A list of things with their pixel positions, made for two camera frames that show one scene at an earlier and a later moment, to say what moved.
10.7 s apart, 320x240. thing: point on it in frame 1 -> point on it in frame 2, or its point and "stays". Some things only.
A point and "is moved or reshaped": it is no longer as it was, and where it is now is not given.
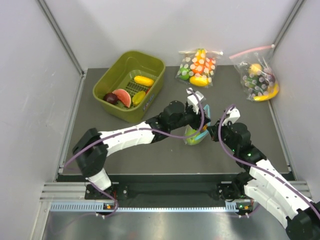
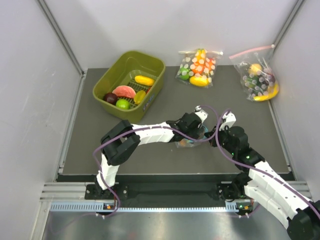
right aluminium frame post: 286,28 stays
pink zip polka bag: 259,80 stays
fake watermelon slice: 124,96 -> 124,91
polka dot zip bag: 197,67 stays
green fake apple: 190,135 is moved or reshaped
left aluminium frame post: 62,35 stays
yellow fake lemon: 199,81 stays
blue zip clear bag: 193,136 is moved or reshaped
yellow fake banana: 271,95 stays
